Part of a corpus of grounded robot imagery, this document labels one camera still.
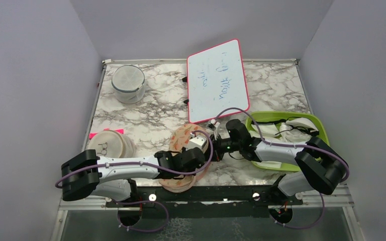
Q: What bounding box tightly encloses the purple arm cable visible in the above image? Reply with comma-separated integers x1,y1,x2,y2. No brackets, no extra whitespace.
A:
54,130,214,189
214,107,350,184

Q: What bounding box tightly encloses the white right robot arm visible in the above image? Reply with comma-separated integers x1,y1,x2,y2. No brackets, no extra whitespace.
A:
211,119,349,204

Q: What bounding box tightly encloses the black mounting rail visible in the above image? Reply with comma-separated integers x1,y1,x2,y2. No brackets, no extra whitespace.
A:
106,185,303,219

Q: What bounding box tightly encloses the pink framed whiteboard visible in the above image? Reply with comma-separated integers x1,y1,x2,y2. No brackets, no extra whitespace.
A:
186,39,251,124

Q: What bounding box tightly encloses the beige cylindrical mesh laundry bag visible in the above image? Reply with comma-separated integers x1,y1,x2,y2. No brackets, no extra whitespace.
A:
86,132,136,158

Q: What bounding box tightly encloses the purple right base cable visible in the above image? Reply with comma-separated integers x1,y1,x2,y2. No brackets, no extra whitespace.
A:
268,191,327,231

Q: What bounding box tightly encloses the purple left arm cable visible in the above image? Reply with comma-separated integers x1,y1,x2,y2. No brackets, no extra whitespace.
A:
54,130,214,189

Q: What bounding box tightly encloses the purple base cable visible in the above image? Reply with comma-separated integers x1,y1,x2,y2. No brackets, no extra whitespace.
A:
268,191,327,231
117,199,170,233

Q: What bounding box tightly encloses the floral mesh laundry bag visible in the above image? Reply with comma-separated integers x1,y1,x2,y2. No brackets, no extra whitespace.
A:
158,124,209,193

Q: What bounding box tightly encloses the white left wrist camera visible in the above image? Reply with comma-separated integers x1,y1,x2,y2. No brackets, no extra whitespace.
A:
185,136,208,152

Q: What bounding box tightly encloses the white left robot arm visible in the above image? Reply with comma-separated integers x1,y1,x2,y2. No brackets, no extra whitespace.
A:
55,148,212,201

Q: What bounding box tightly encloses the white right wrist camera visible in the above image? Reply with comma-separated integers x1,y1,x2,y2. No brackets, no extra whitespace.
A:
207,119,220,140

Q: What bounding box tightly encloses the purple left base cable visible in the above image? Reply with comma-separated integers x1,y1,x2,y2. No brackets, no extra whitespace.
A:
117,199,170,233

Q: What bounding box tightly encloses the pink sticky note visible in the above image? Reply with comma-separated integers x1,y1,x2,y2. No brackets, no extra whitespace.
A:
88,128,125,140

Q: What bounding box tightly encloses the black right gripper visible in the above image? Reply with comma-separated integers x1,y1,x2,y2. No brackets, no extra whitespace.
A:
204,133,242,162

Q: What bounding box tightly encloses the white cylindrical mesh bag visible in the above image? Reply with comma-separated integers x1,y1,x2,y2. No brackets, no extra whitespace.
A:
111,65,146,104

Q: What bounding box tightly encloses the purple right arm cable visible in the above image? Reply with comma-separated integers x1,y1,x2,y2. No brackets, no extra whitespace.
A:
214,107,350,184

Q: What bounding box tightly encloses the green plastic tray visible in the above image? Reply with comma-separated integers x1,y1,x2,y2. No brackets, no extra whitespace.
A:
245,111,329,172

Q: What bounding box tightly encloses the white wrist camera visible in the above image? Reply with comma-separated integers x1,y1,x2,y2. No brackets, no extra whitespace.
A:
207,119,220,140
185,136,208,152

